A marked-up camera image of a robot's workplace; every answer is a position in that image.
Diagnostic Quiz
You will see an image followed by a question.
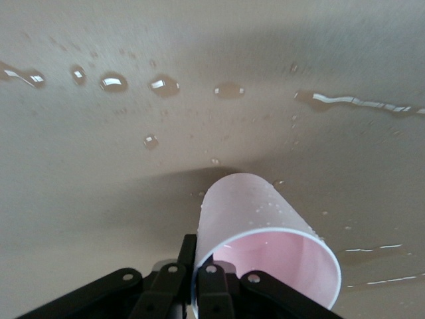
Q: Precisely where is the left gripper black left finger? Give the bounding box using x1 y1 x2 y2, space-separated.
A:
15 234 197 319

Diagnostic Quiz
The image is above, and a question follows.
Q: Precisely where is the pink plastic cup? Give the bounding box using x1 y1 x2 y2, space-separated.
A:
191 171 342 315

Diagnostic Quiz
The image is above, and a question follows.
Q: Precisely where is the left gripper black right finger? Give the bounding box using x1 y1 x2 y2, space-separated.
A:
195 261 346 319

